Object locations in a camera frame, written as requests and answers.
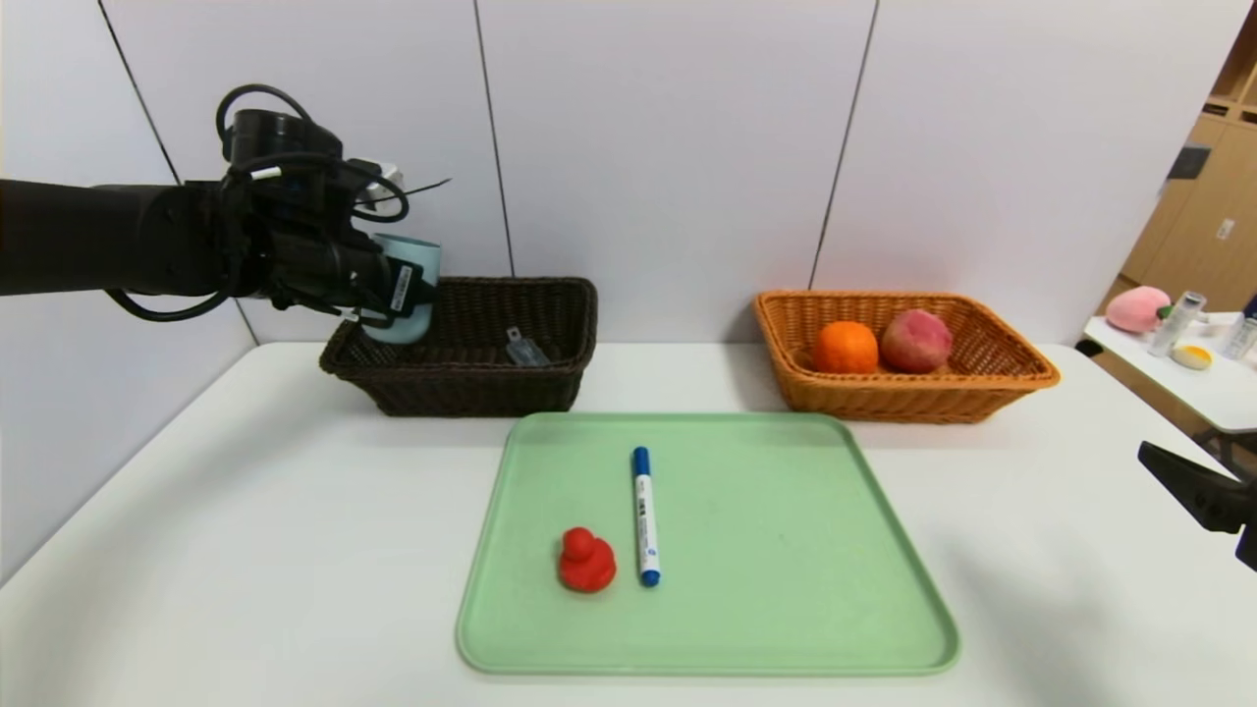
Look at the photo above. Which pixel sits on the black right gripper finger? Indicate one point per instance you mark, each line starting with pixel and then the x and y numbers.
pixel 1218 501

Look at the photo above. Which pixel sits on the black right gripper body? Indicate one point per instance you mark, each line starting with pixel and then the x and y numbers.
pixel 1249 548

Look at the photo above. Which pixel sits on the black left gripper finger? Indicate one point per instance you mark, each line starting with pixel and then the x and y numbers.
pixel 427 292

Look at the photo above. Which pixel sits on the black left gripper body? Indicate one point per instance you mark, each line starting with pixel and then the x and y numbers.
pixel 401 288

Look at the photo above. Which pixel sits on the light blue plastic cup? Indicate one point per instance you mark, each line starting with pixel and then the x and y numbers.
pixel 412 253

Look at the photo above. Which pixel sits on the clear grey pencil lead case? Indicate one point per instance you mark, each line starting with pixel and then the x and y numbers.
pixel 528 352

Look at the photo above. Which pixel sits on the red pink peach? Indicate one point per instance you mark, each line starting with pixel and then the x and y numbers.
pixel 916 342

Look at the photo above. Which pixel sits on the orange fruit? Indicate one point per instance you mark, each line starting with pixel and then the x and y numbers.
pixel 847 349

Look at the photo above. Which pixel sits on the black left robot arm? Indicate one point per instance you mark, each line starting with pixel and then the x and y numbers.
pixel 98 236

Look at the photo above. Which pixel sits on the dark brown wicker basket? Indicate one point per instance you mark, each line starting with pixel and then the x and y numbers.
pixel 471 388

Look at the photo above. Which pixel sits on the orange wicker basket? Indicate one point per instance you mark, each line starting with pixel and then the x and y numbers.
pixel 884 398

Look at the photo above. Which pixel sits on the white side table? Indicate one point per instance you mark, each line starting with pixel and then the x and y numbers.
pixel 1178 388

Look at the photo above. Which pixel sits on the small yellow round item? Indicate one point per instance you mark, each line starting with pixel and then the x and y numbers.
pixel 1193 356

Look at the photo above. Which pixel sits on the clear bottle with blue cap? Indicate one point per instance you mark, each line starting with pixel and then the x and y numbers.
pixel 1242 339

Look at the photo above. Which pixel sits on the clear plastic bottle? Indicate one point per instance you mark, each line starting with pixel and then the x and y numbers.
pixel 1174 329

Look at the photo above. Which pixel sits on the pink plush toy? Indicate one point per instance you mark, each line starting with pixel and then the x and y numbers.
pixel 1137 308

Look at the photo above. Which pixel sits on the light wooden cabinet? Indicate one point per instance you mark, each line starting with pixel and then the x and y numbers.
pixel 1198 245

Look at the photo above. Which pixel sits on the white marker with blue cap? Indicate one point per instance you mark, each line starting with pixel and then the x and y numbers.
pixel 645 520

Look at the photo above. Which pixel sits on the red rubber duck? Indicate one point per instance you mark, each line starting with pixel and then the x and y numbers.
pixel 587 568

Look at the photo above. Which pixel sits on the grey plate on cabinet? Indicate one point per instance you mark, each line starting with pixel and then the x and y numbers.
pixel 1189 162

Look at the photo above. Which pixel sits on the light green plastic tray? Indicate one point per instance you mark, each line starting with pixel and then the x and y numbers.
pixel 766 589

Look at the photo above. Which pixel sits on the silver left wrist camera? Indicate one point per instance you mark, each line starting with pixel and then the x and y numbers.
pixel 388 184

